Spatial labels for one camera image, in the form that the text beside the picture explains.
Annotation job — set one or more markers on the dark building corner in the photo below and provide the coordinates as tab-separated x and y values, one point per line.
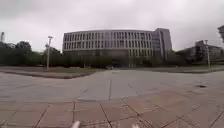
221	32

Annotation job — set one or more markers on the low grey building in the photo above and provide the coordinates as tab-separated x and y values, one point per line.
203	52

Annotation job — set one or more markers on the grass strip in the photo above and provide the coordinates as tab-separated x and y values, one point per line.
56	71

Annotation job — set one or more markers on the row of trees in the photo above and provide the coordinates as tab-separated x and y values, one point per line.
26	55

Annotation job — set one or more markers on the grey and reddish paved plaza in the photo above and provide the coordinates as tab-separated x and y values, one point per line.
110	86

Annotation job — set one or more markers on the slim grey lamp post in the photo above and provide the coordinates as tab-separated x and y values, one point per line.
208	55

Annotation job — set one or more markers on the pale lamp post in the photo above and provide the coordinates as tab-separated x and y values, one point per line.
48	53

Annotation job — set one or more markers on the large curved grey building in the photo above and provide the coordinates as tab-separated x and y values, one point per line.
116	41

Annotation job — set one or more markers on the dark manhole cover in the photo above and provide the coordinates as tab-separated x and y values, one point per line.
201	86

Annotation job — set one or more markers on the robot's own part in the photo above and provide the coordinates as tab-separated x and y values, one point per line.
135	126
76	124

